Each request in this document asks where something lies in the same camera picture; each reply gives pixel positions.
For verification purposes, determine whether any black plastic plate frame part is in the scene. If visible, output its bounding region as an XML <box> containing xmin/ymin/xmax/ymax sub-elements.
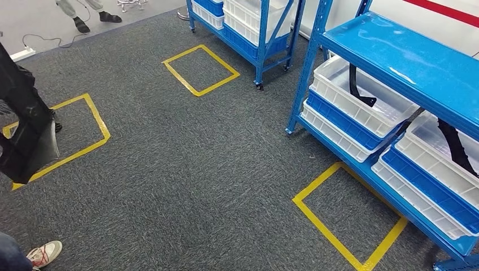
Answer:
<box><xmin>0</xmin><ymin>43</ymin><xmax>60</xmax><ymax>184</ymax></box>

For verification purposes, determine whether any blue metal shelf rack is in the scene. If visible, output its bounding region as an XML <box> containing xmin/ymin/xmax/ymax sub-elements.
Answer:
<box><xmin>186</xmin><ymin>0</ymin><xmax>306</xmax><ymax>91</ymax></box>
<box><xmin>285</xmin><ymin>0</ymin><xmax>479</xmax><ymax>271</ymax></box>

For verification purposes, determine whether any yellow floor tape square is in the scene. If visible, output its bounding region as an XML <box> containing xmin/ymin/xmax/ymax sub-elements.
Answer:
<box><xmin>2</xmin><ymin>93</ymin><xmax>112</xmax><ymax>191</ymax></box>
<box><xmin>162</xmin><ymin>44</ymin><xmax>241</xmax><ymax>98</ymax></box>

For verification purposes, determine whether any chrome stool base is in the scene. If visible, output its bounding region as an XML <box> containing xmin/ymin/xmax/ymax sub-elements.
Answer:
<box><xmin>117</xmin><ymin>0</ymin><xmax>149</xmax><ymax>12</ymax></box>

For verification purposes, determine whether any person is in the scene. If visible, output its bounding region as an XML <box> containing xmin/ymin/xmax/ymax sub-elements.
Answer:
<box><xmin>55</xmin><ymin>0</ymin><xmax>123</xmax><ymax>34</ymax></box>
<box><xmin>0</xmin><ymin>231</ymin><xmax>64</xmax><ymax>271</ymax></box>

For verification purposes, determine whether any white power strip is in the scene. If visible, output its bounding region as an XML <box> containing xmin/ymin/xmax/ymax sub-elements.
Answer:
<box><xmin>9</xmin><ymin>46</ymin><xmax>37</xmax><ymax>63</ymax></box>

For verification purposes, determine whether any red barrier belt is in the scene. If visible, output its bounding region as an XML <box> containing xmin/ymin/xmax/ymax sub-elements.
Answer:
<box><xmin>402</xmin><ymin>0</ymin><xmax>479</xmax><ymax>29</ymax></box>

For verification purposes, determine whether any black metal bracket part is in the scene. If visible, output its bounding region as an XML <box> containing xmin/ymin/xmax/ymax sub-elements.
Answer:
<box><xmin>349</xmin><ymin>64</ymin><xmax>377</xmax><ymax>108</ymax></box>
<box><xmin>437</xmin><ymin>119</ymin><xmax>479</xmax><ymax>178</ymax></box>

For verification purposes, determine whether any black floor cable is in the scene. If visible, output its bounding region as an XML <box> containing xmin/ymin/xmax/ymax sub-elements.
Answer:
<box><xmin>21</xmin><ymin>0</ymin><xmax>93</xmax><ymax>49</ymax></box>

